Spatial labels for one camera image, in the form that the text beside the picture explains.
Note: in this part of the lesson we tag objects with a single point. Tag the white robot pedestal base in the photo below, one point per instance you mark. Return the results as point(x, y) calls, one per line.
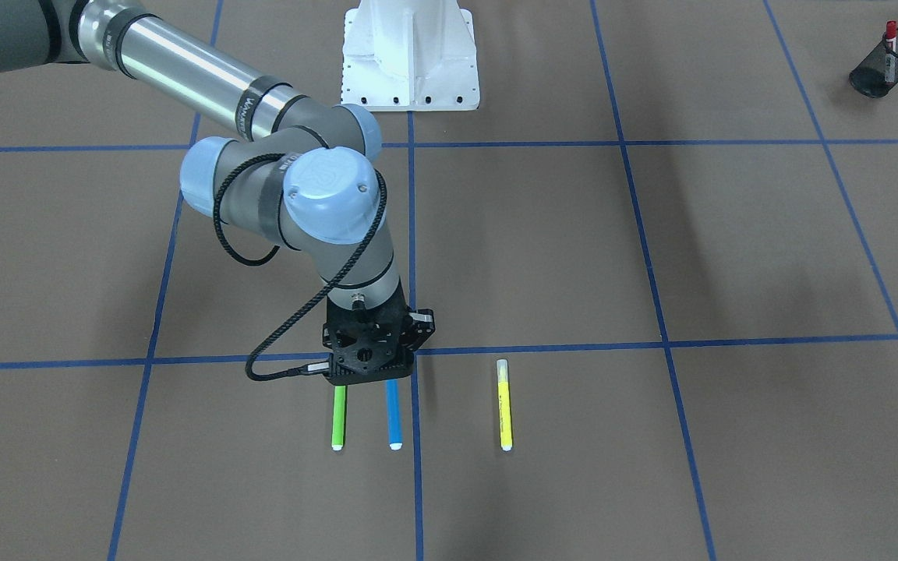
point(410, 56)

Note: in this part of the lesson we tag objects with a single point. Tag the blue highlighter marker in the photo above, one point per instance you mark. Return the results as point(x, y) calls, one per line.
point(393, 415)

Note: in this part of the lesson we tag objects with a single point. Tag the yellow highlighter marker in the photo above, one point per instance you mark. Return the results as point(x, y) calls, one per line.
point(504, 407)

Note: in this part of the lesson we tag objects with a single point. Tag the green highlighter marker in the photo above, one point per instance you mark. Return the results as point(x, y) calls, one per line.
point(338, 418)

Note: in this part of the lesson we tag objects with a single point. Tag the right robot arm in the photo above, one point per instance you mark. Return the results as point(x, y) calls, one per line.
point(298, 175)

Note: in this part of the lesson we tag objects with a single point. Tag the black mesh cup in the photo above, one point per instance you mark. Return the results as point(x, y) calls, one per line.
point(877, 74)

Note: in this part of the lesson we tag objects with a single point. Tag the red and white marker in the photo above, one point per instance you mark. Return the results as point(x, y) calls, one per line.
point(889, 43)

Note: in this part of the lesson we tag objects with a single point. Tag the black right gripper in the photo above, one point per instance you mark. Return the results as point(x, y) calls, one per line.
point(421, 326)

